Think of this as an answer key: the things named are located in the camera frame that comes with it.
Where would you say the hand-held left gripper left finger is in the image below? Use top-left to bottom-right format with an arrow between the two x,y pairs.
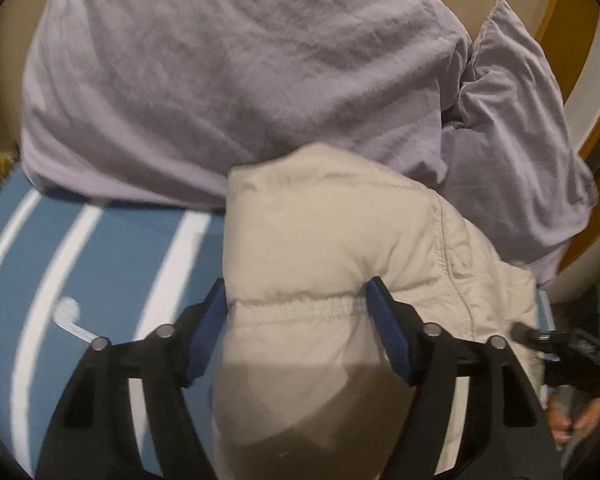
35,277 -> 229,480

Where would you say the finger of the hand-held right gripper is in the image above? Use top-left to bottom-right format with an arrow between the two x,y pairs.
511,322 -> 557,358

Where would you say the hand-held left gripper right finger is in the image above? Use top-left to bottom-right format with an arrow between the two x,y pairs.
364,276 -> 563,480

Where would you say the beige padded jacket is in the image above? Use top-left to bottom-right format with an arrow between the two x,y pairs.
210,142 -> 551,480

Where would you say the person's right hand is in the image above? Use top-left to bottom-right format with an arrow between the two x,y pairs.
547,392 -> 600,451

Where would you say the blue white striped bed sheet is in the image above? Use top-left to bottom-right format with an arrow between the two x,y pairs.
0,167 -> 231,480

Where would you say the lavender pillow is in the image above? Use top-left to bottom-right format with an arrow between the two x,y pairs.
437,0 -> 597,288

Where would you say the wooden furniture frame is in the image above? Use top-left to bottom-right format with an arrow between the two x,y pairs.
532,0 -> 600,273

